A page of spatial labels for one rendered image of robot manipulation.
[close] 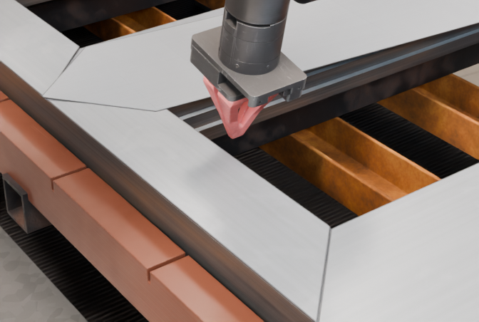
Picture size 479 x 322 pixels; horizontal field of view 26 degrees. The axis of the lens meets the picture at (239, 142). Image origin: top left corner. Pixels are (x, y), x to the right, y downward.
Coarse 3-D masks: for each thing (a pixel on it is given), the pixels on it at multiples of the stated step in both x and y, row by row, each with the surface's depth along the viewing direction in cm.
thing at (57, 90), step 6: (54, 84) 111; (60, 84) 111; (48, 90) 110; (54, 90) 110; (60, 90) 110; (66, 90) 110; (42, 96) 109; (48, 96) 109; (54, 96) 109; (60, 96) 109; (66, 96) 109; (72, 96) 109; (78, 102) 108
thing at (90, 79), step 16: (80, 64) 116; (96, 64) 116; (64, 80) 112; (80, 80) 112; (96, 80) 112; (112, 80) 112; (80, 96) 109; (96, 96) 109; (112, 96) 109; (128, 96) 109
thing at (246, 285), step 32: (32, 0) 142; (448, 32) 129; (0, 64) 117; (352, 64) 120; (384, 64) 123; (416, 64) 126; (32, 96) 112; (320, 96) 118; (64, 128) 107; (224, 128) 111; (96, 160) 103; (128, 192) 99; (160, 224) 95; (192, 224) 90; (192, 256) 92; (224, 256) 87; (256, 288) 84; (288, 320) 81
